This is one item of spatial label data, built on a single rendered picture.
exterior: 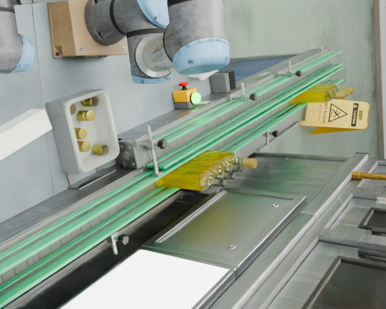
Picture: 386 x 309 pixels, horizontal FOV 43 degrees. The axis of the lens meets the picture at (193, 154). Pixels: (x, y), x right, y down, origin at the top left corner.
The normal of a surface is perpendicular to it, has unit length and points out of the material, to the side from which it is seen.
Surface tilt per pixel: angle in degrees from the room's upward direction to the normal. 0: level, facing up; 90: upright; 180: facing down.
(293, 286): 90
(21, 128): 0
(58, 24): 90
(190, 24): 70
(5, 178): 0
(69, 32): 90
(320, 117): 76
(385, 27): 90
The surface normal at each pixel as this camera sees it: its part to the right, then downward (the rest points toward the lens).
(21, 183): 0.81, 0.06
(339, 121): -0.32, -0.20
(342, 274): -0.15, -0.94
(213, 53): 0.37, 0.11
